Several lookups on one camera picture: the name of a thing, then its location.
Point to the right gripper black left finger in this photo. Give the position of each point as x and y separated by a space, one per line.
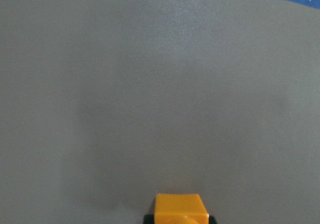
148 219

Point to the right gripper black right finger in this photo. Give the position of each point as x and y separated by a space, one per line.
212 220

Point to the orange toy block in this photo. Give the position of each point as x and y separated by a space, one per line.
180 208

